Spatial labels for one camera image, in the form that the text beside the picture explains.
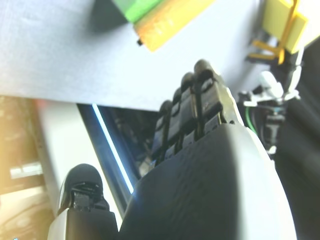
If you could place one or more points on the yellow hacksaw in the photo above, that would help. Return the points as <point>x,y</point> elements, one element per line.
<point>288,27</point>

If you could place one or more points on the wooden dowel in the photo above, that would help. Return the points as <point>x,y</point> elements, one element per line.
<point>162,30</point>

